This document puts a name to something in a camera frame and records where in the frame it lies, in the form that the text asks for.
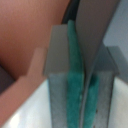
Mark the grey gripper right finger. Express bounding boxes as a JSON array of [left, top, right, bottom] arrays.
[[83, 47, 118, 128]]

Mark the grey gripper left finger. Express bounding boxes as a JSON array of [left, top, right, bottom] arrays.
[[44, 20, 84, 128]]

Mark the small grey saucepan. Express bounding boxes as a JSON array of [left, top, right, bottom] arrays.
[[64, 0, 128, 128]]

